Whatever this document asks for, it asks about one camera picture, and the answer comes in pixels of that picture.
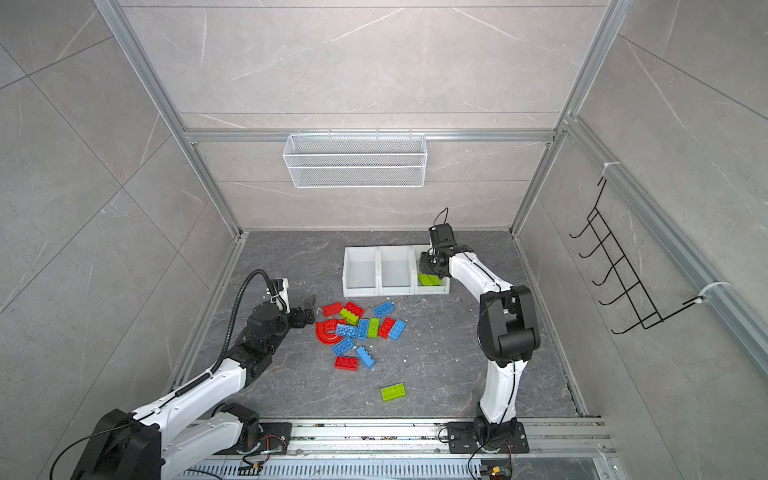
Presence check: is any white three-compartment bin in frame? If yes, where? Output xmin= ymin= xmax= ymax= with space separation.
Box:
xmin=342 ymin=245 xmax=450 ymax=298

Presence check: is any blue lego brick top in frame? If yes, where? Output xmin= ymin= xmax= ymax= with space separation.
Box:
xmin=373 ymin=301 xmax=395 ymax=318

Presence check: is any blue lego brick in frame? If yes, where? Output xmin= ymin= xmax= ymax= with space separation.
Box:
xmin=335 ymin=324 xmax=358 ymax=338
xmin=373 ymin=301 xmax=395 ymax=318
xmin=355 ymin=318 xmax=370 ymax=339
xmin=331 ymin=337 xmax=356 ymax=357
xmin=388 ymin=320 xmax=407 ymax=340
xmin=356 ymin=346 xmax=375 ymax=369

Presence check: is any red lego brick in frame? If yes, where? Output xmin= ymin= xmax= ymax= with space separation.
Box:
xmin=345 ymin=302 xmax=364 ymax=318
xmin=322 ymin=302 xmax=344 ymax=318
xmin=334 ymin=356 xmax=359 ymax=371
xmin=378 ymin=317 xmax=396 ymax=339

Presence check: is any green lego brick bottom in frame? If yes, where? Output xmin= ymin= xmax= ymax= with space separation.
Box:
xmin=380 ymin=383 xmax=407 ymax=402

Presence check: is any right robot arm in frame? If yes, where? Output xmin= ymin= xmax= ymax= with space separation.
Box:
xmin=418 ymin=223 xmax=541 ymax=445

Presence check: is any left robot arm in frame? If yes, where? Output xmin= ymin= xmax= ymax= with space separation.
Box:
xmin=71 ymin=297 xmax=316 ymax=479

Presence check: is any red arch lego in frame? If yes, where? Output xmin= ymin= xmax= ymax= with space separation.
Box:
xmin=315 ymin=319 xmax=345 ymax=345

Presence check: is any green lego brick top pile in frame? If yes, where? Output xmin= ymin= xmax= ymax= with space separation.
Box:
xmin=340 ymin=308 xmax=359 ymax=326

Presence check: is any red lego brick bottom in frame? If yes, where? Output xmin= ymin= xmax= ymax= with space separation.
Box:
xmin=334 ymin=356 xmax=359 ymax=371

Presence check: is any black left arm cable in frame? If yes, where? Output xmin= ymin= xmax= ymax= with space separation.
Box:
xmin=215 ymin=268 xmax=283 ymax=367

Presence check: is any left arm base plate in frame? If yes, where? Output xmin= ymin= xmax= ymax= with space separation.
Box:
xmin=236 ymin=422 xmax=293 ymax=455

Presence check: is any white wire mesh basket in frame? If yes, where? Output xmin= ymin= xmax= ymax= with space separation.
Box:
xmin=283 ymin=133 xmax=428 ymax=189

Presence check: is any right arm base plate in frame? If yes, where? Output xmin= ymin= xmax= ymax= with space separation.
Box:
xmin=437 ymin=419 xmax=530 ymax=454

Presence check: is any black wire hook rack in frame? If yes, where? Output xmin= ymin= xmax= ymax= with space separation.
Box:
xmin=568 ymin=177 xmax=705 ymax=336

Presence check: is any aluminium front rail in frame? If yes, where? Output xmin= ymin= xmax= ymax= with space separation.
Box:
xmin=180 ymin=417 xmax=626 ymax=479

